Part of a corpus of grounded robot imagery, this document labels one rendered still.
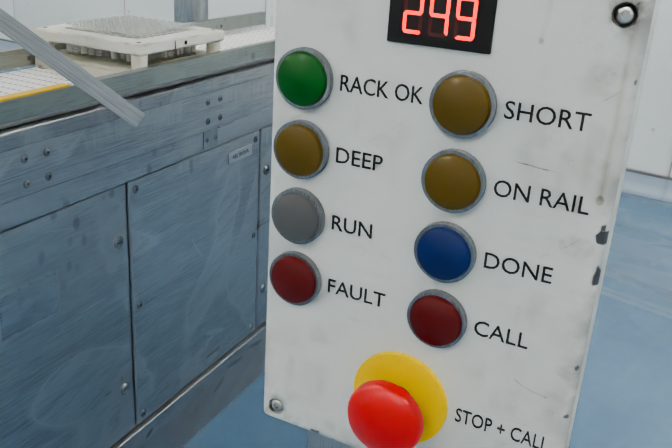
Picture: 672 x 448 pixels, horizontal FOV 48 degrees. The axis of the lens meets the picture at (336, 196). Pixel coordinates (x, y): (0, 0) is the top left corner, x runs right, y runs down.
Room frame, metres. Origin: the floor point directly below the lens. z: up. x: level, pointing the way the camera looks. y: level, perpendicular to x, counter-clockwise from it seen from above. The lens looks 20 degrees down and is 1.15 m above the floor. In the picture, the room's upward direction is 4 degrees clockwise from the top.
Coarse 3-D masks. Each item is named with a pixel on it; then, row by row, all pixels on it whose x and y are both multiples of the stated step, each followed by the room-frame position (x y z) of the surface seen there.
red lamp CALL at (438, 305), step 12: (420, 300) 0.33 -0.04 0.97; (432, 300) 0.32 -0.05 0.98; (444, 300) 0.32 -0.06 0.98; (420, 312) 0.32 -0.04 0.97; (432, 312) 0.32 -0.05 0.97; (444, 312) 0.32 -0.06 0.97; (456, 312) 0.32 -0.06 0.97; (420, 324) 0.32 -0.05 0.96; (432, 324) 0.32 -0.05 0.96; (444, 324) 0.32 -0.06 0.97; (456, 324) 0.32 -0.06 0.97; (420, 336) 0.33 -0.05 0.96; (432, 336) 0.32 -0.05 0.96; (444, 336) 0.32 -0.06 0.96; (456, 336) 0.32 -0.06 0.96
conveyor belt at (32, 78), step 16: (240, 32) 1.92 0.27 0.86; (256, 32) 1.94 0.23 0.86; (272, 32) 1.95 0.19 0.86; (224, 48) 1.67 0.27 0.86; (0, 80) 1.23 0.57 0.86; (16, 80) 1.24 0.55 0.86; (32, 80) 1.24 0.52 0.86; (48, 80) 1.25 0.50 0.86; (64, 80) 1.26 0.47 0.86; (128, 96) 1.20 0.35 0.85; (64, 112) 1.08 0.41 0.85; (0, 128) 0.97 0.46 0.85
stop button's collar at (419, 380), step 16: (384, 352) 0.34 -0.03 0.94; (368, 368) 0.34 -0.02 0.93; (384, 368) 0.34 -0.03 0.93; (400, 368) 0.33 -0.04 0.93; (416, 368) 0.33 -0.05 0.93; (400, 384) 0.33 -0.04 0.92; (416, 384) 0.33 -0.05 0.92; (432, 384) 0.32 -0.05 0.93; (416, 400) 0.33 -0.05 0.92; (432, 400) 0.32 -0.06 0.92; (432, 416) 0.32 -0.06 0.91; (480, 416) 0.32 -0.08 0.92; (432, 432) 0.32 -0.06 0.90; (512, 432) 0.31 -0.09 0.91; (528, 432) 0.31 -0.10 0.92
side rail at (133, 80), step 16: (240, 48) 1.48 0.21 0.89; (256, 48) 1.53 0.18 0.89; (272, 48) 1.58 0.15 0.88; (160, 64) 1.27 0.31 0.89; (176, 64) 1.29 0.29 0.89; (192, 64) 1.33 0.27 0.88; (208, 64) 1.38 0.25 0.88; (224, 64) 1.42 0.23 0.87; (240, 64) 1.47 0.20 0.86; (112, 80) 1.15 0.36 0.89; (128, 80) 1.18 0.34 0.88; (144, 80) 1.22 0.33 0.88; (160, 80) 1.25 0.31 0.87; (176, 80) 1.29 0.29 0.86; (32, 96) 1.01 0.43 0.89; (48, 96) 1.03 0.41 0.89; (64, 96) 1.06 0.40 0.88; (80, 96) 1.09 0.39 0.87; (0, 112) 0.96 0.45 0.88; (16, 112) 0.98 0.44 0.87; (32, 112) 1.00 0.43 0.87; (48, 112) 1.03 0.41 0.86
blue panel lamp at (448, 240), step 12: (432, 228) 0.33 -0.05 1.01; (444, 228) 0.32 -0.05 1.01; (420, 240) 0.33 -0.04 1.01; (432, 240) 0.32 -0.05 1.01; (444, 240) 0.32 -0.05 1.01; (456, 240) 0.32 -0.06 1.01; (420, 252) 0.33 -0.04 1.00; (432, 252) 0.32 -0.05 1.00; (444, 252) 0.32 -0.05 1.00; (456, 252) 0.32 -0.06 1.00; (468, 252) 0.32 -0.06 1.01; (420, 264) 0.33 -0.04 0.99; (432, 264) 0.32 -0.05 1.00; (444, 264) 0.32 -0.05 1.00; (456, 264) 0.32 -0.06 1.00; (468, 264) 0.32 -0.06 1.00; (432, 276) 0.32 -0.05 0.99; (444, 276) 0.32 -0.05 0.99; (456, 276) 0.32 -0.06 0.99
